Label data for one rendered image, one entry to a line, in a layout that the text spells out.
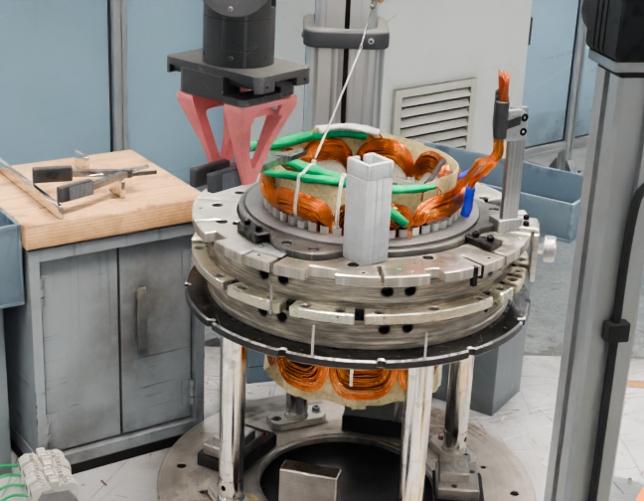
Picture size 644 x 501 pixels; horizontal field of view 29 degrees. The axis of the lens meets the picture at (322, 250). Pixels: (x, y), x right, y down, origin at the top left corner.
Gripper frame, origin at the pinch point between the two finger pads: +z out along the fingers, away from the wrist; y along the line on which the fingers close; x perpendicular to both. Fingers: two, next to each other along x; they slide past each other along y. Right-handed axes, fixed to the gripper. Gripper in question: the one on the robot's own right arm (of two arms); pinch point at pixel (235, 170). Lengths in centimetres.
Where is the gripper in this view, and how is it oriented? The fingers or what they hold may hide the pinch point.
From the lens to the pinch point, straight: 103.1
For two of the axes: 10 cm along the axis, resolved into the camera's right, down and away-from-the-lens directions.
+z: -0.5, 9.3, 3.6
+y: 7.7, 2.6, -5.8
